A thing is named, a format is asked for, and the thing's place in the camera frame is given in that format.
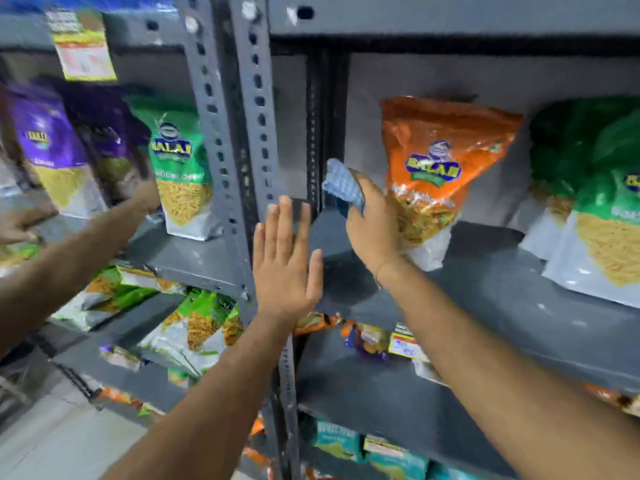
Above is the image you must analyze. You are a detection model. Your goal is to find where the blue checked cleaning cloth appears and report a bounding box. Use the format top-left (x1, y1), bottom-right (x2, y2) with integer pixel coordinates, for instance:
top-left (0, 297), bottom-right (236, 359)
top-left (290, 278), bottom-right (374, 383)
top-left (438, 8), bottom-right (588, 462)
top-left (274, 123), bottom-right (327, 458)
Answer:
top-left (322, 158), bottom-right (367, 219)

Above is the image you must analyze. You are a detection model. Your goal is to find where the person's left forearm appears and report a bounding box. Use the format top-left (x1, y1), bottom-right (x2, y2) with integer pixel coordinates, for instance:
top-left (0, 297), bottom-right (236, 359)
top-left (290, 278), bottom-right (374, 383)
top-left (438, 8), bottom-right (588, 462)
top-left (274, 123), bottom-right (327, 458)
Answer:
top-left (100, 312), bottom-right (302, 480)

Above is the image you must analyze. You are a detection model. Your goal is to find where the person's right forearm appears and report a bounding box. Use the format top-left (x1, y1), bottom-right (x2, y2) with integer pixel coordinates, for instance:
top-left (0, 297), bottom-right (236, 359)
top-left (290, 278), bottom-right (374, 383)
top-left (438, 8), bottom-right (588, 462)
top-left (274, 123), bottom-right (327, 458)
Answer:
top-left (372, 255), bottom-right (640, 480)

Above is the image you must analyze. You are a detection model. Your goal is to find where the person's left hand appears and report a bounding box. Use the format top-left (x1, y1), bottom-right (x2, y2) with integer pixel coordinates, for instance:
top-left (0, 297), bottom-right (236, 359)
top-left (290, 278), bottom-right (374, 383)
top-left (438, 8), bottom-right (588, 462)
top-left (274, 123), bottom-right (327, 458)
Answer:
top-left (252, 195), bottom-right (325, 324)

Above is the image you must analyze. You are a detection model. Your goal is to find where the person's right hand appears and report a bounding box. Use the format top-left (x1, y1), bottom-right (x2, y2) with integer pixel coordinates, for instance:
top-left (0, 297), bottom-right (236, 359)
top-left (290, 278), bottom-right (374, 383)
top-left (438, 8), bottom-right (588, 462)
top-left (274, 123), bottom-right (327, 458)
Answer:
top-left (345, 169), bottom-right (402, 276)

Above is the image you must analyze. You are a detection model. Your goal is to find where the green white lying snack packet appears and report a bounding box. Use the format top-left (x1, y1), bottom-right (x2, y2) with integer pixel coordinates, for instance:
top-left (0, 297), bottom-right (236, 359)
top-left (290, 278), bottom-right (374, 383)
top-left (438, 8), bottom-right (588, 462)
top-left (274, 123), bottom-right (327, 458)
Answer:
top-left (49, 265), bottom-right (187, 333)
top-left (139, 289), bottom-right (246, 378)

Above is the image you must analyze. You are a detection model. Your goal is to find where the purple orange snack packet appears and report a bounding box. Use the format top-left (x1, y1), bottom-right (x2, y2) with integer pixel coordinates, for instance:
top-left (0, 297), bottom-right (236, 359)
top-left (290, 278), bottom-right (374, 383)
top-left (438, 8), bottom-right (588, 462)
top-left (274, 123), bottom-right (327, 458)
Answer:
top-left (341, 322), bottom-right (392, 364)

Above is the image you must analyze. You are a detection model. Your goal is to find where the small purple snack packet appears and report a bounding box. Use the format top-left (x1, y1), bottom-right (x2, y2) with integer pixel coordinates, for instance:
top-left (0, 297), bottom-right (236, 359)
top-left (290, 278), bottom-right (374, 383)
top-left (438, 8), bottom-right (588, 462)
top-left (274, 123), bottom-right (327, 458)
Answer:
top-left (98, 344), bottom-right (147, 372)

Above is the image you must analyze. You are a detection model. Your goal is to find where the teal snack packet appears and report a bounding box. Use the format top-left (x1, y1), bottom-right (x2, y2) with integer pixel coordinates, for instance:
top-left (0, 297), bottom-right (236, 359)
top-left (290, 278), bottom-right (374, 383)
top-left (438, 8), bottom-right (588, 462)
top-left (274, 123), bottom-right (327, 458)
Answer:
top-left (311, 419), bottom-right (365, 464)
top-left (362, 435), bottom-right (431, 480)

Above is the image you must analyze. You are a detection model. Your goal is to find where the grey metal shelving rack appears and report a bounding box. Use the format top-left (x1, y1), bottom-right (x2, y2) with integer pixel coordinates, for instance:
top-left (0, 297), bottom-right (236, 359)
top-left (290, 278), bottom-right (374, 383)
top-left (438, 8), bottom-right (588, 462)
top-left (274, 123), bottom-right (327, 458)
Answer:
top-left (0, 0), bottom-right (261, 428)
top-left (229, 0), bottom-right (640, 480)

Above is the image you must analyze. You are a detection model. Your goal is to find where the another person's forearm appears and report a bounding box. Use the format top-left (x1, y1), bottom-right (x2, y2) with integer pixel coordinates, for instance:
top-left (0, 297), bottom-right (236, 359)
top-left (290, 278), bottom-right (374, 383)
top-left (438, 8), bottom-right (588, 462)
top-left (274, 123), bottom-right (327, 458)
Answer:
top-left (0, 192), bottom-right (151, 356)

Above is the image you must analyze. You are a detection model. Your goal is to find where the yellow hanging price label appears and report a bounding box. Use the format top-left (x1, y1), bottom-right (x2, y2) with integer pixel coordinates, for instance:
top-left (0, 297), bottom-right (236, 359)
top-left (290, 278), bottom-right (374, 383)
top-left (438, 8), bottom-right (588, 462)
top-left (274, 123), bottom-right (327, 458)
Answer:
top-left (45, 7), bottom-right (119, 83)

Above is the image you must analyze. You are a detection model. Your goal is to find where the small orange snack packet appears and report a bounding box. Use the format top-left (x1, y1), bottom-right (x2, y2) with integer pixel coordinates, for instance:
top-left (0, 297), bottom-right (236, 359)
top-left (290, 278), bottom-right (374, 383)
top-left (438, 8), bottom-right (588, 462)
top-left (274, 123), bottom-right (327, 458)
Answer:
top-left (292, 312), bottom-right (345, 338)
top-left (94, 387), bottom-right (167, 419)
top-left (584, 383), bottom-right (640, 418)

